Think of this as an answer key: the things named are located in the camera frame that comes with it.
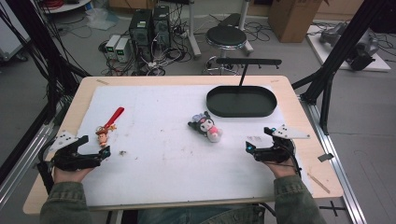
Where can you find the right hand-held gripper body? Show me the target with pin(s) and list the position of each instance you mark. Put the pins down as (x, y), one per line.
(277, 154)

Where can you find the person's left hand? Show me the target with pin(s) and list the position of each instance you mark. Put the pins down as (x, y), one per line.
(70, 175)

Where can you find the black computer tower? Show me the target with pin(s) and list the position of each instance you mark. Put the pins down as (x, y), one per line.
(162, 26)
(140, 31)

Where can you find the clear tape strip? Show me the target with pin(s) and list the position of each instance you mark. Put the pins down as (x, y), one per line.
(102, 82)

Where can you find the aluminium rail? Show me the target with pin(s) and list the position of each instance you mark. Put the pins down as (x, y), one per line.
(21, 165)
(339, 174)

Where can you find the white table mat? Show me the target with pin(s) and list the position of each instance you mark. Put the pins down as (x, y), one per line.
(171, 161)

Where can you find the white bench power supply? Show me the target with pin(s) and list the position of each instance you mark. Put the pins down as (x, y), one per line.
(123, 49)
(112, 45)

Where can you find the black tape piece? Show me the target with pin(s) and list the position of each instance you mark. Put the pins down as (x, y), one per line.
(325, 157)

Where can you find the grey metal stand leg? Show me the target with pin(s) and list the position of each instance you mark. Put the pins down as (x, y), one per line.
(193, 34)
(246, 31)

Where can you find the person's right hand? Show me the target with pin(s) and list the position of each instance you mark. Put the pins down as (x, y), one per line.
(281, 169)

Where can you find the clear plastic bag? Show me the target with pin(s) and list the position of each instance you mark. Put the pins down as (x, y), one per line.
(101, 18)

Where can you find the person's legs in jeans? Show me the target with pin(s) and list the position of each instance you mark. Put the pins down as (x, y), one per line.
(193, 216)

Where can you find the black metal frame post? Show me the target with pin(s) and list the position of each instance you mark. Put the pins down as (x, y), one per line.
(40, 46)
(342, 46)

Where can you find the white floor board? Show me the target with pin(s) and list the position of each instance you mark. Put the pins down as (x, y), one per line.
(378, 63)

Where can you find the black round stool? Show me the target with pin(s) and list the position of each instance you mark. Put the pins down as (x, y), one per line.
(226, 36)

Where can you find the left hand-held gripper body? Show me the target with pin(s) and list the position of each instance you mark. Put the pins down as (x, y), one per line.
(73, 160)

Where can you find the grey machine on board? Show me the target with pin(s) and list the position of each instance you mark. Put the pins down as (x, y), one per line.
(364, 46)

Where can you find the black rack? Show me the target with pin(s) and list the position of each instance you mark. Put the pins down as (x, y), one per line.
(241, 104)

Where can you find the white round table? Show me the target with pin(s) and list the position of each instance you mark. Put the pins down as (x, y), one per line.
(67, 6)

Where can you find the brown cardboard box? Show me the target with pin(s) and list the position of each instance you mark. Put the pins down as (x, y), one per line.
(292, 20)

